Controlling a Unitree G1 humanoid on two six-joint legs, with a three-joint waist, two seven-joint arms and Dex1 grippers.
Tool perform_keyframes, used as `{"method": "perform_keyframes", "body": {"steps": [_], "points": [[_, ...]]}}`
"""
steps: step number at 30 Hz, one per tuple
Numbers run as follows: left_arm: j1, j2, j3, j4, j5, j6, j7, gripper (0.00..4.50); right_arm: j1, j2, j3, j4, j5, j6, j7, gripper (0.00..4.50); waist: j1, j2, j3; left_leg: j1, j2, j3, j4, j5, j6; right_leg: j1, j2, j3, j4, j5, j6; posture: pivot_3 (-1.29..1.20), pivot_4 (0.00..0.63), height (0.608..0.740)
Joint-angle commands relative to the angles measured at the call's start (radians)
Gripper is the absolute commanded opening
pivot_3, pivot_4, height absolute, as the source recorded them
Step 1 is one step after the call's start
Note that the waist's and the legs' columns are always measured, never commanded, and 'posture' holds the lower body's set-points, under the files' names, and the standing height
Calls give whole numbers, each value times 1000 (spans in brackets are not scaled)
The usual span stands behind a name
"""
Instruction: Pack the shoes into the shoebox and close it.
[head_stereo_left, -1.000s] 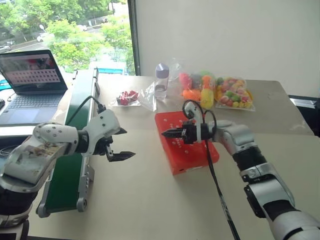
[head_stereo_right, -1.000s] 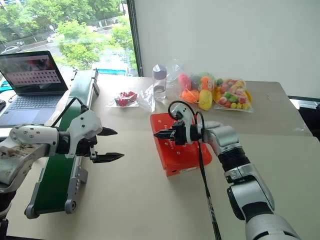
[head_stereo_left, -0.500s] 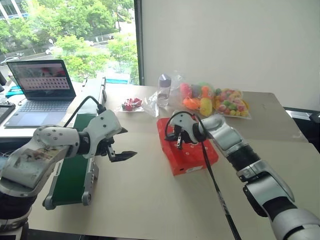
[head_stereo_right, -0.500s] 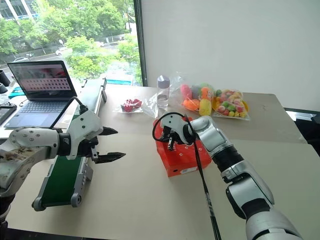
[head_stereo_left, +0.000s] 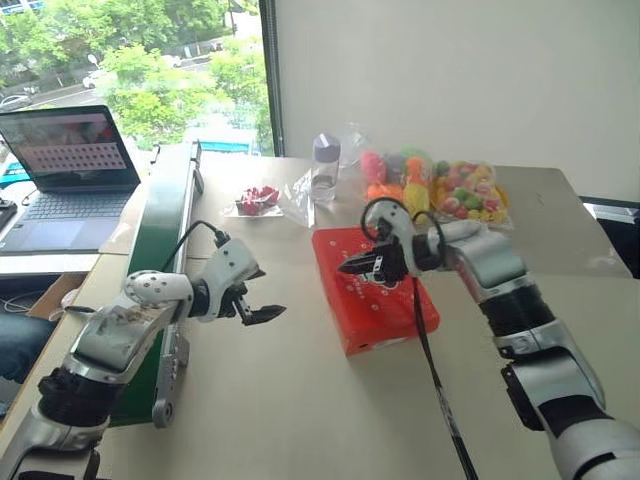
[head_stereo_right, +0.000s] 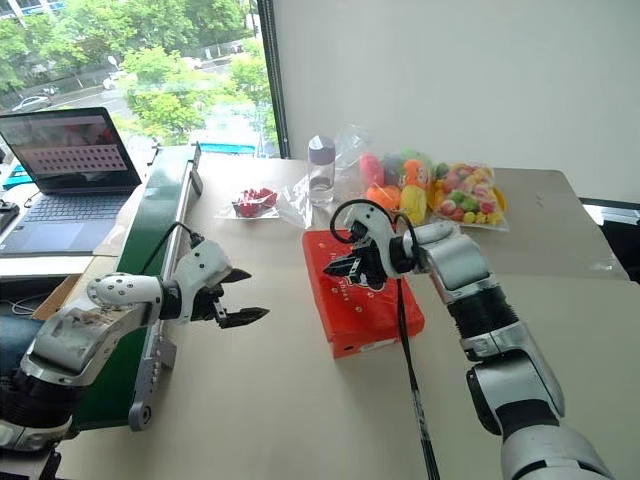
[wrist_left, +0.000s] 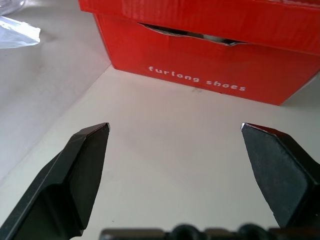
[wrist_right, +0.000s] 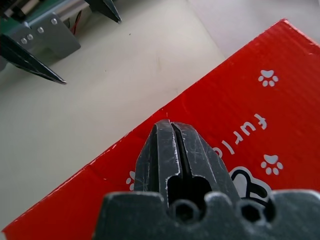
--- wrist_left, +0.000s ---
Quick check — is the empty clear plastic bag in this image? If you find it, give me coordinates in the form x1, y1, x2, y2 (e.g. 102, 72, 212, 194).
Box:
0, 14, 42, 50

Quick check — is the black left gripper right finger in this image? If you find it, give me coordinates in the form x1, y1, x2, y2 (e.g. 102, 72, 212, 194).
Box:
240, 122, 320, 230

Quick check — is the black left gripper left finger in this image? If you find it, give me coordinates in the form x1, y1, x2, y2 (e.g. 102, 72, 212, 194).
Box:
0, 122, 111, 240

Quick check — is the orange cardboard box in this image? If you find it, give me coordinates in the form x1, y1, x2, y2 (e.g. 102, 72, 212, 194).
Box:
77, 0, 320, 107

